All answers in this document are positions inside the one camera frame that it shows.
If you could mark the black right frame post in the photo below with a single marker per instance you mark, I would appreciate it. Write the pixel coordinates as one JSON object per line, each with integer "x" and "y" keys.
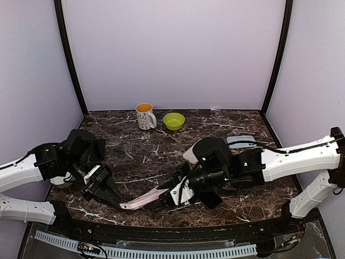
{"x": 278, "y": 57}

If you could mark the white floral mug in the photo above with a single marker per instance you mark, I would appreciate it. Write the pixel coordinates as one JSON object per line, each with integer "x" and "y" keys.
{"x": 145, "y": 116}

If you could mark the lime green bowl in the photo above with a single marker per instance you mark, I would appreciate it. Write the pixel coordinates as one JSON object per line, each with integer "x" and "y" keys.
{"x": 174, "y": 121}

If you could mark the small circuit board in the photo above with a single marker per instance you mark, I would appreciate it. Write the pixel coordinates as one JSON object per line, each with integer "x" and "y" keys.
{"x": 86, "y": 248}

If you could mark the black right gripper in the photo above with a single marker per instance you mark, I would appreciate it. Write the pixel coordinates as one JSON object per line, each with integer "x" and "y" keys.
{"x": 169, "y": 184}

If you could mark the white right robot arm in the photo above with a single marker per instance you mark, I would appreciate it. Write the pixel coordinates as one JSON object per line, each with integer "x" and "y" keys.
{"x": 218, "y": 167}

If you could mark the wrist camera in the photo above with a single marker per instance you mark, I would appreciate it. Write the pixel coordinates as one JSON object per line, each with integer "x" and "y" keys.
{"x": 180, "y": 172}
{"x": 97, "y": 174}

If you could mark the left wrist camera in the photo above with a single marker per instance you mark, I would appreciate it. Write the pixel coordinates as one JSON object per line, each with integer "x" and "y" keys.
{"x": 97, "y": 174}

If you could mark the beige phone case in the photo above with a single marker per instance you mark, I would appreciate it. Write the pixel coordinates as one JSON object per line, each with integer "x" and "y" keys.
{"x": 189, "y": 156}

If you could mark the pink phone case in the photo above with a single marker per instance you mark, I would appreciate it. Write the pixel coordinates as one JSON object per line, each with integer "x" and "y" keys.
{"x": 142, "y": 200}

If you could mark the black left frame post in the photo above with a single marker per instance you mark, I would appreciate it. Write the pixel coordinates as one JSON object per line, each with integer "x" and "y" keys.
{"x": 58, "y": 6}

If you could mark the black frame post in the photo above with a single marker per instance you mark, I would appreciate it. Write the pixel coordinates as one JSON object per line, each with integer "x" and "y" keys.
{"x": 58, "y": 6}
{"x": 278, "y": 57}

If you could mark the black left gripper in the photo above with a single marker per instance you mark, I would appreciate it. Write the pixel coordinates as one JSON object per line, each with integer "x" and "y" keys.
{"x": 92, "y": 190}

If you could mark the light blue phone case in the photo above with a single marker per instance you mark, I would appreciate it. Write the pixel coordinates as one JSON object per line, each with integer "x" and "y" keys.
{"x": 241, "y": 142}

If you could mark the white scalloped dish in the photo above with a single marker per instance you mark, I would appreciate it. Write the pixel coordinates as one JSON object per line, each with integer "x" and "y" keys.
{"x": 61, "y": 182}

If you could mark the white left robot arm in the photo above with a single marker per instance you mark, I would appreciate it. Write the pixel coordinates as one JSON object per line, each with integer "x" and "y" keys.
{"x": 78, "y": 158}

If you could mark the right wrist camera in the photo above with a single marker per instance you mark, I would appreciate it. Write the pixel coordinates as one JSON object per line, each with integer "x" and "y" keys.
{"x": 180, "y": 172}

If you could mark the black front table rail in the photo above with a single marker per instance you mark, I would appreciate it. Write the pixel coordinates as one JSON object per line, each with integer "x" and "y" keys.
{"x": 261, "y": 232}

